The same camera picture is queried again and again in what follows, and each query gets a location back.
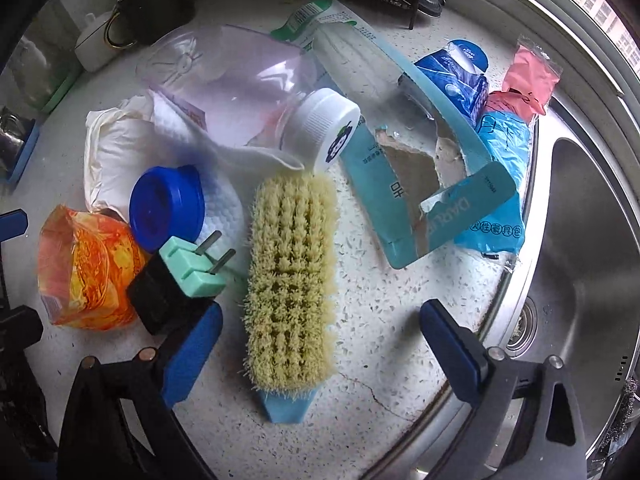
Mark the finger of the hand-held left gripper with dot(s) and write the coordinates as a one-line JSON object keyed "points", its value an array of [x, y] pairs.
{"points": [[20, 327], [12, 222]]}

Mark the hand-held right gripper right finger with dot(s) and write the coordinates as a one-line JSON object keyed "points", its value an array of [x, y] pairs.
{"points": [[450, 355]]}

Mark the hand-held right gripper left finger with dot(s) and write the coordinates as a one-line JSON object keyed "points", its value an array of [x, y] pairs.
{"points": [[192, 355]]}

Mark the black plug adapter green face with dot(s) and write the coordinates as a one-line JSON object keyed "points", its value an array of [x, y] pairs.
{"points": [[160, 290]]}

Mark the orange plastic wrapper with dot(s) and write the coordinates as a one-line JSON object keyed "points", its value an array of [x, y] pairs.
{"points": [[85, 270]]}

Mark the white plastic bag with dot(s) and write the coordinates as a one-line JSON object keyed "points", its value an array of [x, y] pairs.
{"points": [[115, 155]]}

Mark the yellow bristle scrub brush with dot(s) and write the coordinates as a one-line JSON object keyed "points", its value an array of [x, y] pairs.
{"points": [[292, 280]]}

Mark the white paper towel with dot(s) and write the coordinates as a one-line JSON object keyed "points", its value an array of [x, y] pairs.
{"points": [[220, 200]]}

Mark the teal torn cardboard package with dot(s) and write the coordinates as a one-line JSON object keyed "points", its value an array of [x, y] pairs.
{"points": [[365, 170]]}

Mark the light blue plastic packet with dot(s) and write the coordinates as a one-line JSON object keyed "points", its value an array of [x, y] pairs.
{"points": [[505, 145]]}

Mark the clear plastic bottle white cap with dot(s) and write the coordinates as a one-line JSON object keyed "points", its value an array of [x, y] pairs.
{"points": [[240, 80]]}

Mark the dark blue snack packet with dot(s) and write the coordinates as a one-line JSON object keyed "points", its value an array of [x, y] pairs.
{"points": [[450, 85]]}

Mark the pink plastic packet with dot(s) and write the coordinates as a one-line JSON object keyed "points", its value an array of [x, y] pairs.
{"points": [[525, 75]]}

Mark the blue tray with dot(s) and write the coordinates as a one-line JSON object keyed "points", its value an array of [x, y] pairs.
{"points": [[27, 155]]}

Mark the sink drain strainer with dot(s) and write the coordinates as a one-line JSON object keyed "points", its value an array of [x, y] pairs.
{"points": [[522, 322]]}

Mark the steel teapot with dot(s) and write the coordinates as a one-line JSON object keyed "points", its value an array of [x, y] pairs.
{"points": [[10, 135]]}

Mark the green tray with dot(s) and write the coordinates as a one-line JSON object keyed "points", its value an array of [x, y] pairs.
{"points": [[62, 92]]}

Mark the glass pitcher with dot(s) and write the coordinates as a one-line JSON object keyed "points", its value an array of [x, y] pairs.
{"points": [[40, 50]]}

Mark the steel wool scrubber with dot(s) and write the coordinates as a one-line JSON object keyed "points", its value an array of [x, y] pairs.
{"points": [[620, 415]]}

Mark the stainless steel sink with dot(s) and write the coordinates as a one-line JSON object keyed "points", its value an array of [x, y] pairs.
{"points": [[590, 240]]}

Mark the white lidded ceramic pot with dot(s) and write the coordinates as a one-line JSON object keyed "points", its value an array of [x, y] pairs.
{"points": [[92, 42]]}

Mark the window frame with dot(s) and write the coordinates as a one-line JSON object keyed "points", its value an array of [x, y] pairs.
{"points": [[575, 25]]}

